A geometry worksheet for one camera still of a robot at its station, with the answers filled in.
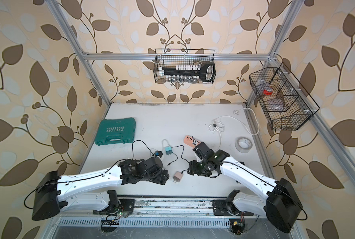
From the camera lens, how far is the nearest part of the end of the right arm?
57 centimetres

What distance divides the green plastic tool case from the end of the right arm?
0.49m

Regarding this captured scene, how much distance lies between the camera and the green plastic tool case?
982 millimetres
